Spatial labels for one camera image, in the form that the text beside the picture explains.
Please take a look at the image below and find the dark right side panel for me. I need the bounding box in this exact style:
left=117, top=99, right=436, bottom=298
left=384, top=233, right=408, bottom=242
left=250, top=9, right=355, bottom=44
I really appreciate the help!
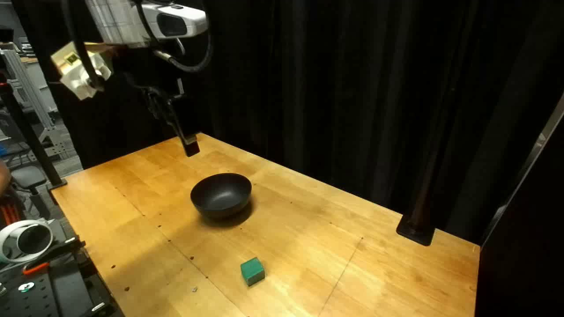
left=473, top=97, right=564, bottom=317

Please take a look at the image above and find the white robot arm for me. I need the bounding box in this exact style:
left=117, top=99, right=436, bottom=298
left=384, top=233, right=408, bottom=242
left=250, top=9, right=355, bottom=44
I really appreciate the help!
left=84, top=0, right=213, bottom=73

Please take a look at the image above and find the white round device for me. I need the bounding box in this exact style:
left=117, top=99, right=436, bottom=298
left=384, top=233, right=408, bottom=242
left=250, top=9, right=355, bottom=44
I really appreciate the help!
left=0, top=220, right=54, bottom=265

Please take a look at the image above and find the black curtain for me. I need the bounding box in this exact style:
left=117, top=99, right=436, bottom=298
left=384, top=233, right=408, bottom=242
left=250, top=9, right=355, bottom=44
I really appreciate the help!
left=10, top=0, right=564, bottom=245

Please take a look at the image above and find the black bowl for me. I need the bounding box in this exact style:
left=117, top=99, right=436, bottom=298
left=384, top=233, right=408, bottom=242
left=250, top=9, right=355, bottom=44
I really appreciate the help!
left=190, top=173, right=251, bottom=220

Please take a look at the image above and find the green block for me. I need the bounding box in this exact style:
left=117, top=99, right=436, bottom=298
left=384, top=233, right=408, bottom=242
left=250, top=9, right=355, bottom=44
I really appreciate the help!
left=239, top=257, right=265, bottom=287

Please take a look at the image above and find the black left frame post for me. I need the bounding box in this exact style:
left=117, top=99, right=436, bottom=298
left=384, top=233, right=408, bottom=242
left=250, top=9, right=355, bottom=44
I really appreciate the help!
left=0, top=81, right=65, bottom=187

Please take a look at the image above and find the black pole with base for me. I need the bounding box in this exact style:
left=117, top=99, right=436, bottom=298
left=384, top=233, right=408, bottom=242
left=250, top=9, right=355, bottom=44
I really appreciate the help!
left=394, top=0, right=564, bottom=247

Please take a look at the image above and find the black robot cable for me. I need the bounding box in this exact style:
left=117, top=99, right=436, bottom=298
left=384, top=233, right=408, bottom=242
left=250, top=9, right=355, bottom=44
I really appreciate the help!
left=153, top=23, right=214, bottom=76

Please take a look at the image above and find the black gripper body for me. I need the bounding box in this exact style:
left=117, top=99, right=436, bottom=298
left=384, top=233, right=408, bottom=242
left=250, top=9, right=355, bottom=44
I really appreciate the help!
left=114, top=55, right=179, bottom=99

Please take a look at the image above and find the orange handled tool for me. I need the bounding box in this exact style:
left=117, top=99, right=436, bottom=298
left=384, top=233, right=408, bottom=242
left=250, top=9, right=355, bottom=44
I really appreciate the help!
left=20, top=263, right=49, bottom=277

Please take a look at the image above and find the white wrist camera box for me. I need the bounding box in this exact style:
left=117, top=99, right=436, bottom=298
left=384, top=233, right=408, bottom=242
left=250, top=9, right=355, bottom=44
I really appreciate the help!
left=50, top=43, right=112, bottom=101

